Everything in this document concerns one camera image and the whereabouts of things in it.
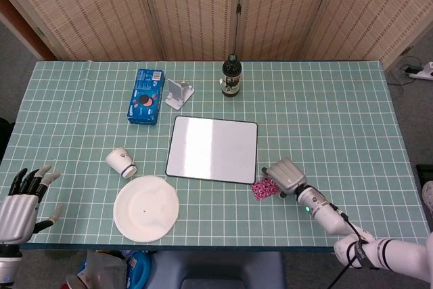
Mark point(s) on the blue grey chair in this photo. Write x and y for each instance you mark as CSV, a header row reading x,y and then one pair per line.
x,y
216,268

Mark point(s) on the dark tea bottle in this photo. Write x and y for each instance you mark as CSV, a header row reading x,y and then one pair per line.
x,y
231,77

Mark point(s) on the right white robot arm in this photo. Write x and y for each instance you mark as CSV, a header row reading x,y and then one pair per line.
x,y
324,214

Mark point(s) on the blue plastic container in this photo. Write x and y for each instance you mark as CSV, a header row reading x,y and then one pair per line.
x,y
139,268

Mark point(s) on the pink patterned packet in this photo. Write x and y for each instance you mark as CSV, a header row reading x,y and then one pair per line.
x,y
264,190

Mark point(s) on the black object beside table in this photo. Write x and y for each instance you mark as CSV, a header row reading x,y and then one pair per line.
x,y
4,140

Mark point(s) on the white phone stand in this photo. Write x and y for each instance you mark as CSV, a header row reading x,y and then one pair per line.
x,y
179,94

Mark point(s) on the white power strip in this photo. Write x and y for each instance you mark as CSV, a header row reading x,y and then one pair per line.
x,y
424,71

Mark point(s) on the bamboo folding screen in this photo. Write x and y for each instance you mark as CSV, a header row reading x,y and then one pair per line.
x,y
101,8

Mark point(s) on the blue Oreo cookie box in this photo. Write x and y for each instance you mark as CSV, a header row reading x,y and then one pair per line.
x,y
145,97

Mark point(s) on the white paper plate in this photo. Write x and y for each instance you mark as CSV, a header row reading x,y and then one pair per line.
x,y
146,208

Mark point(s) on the white paper cup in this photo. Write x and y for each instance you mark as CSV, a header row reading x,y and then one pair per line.
x,y
119,162

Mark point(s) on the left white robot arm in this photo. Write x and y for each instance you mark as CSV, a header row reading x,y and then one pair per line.
x,y
8,262

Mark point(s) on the white shoe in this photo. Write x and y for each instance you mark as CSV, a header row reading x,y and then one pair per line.
x,y
429,197

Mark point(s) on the green grid tablecloth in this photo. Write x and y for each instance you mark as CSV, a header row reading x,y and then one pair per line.
x,y
321,116

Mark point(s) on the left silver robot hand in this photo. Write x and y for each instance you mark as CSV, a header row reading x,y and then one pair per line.
x,y
17,216

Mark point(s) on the black box on floor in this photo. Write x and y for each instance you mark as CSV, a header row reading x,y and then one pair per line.
x,y
425,172

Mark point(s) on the white board with black rim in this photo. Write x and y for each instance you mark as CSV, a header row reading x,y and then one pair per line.
x,y
211,150

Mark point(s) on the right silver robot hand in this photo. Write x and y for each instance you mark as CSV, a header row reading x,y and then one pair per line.
x,y
289,175

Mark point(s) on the clear plastic bag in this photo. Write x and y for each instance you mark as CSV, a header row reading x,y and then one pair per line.
x,y
101,270

